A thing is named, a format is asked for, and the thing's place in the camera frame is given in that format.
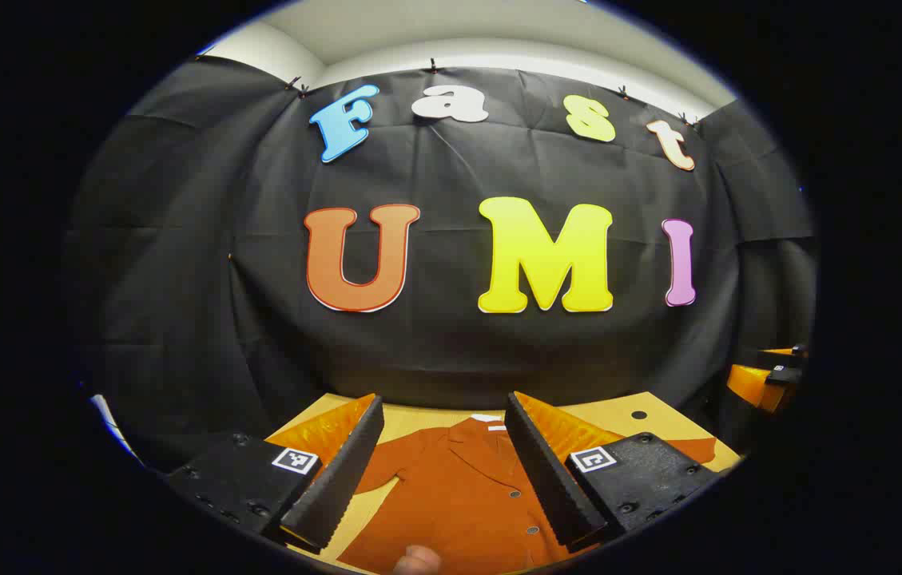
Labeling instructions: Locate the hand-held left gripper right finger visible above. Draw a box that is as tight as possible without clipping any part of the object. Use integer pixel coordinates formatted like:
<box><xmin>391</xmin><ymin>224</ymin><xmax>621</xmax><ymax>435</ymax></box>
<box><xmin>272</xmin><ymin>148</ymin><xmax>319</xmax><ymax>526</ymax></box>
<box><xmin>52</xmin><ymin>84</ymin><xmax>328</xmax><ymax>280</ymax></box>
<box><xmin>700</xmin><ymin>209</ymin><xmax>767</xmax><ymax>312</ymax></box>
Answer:
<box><xmin>504</xmin><ymin>391</ymin><xmax>723</xmax><ymax>553</ymax></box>

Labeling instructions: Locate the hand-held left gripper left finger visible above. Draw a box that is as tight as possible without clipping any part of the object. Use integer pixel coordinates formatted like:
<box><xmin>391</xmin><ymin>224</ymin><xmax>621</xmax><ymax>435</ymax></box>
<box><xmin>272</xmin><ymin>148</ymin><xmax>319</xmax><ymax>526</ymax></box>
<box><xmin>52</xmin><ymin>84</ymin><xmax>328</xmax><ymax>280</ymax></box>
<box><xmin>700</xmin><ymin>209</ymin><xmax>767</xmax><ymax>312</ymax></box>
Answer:
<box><xmin>165</xmin><ymin>393</ymin><xmax>385</xmax><ymax>557</ymax></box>

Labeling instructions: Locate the orange button-up shirt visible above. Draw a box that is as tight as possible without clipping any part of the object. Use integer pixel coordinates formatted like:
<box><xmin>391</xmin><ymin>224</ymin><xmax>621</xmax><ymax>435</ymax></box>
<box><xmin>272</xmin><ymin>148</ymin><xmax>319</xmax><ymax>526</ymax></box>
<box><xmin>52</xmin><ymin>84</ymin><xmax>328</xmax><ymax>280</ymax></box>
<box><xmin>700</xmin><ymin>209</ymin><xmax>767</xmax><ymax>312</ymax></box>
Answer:
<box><xmin>336</xmin><ymin>414</ymin><xmax>717</xmax><ymax>575</ymax></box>

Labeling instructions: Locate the black backdrop cloth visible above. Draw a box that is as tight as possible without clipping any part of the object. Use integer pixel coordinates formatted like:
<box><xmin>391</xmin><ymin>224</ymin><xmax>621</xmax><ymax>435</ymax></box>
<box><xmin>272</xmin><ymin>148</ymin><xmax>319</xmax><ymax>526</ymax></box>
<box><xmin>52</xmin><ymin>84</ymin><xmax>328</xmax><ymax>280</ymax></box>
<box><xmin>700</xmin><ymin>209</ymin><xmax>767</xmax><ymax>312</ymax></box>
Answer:
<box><xmin>63</xmin><ymin>54</ymin><xmax>819</xmax><ymax>472</ymax></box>

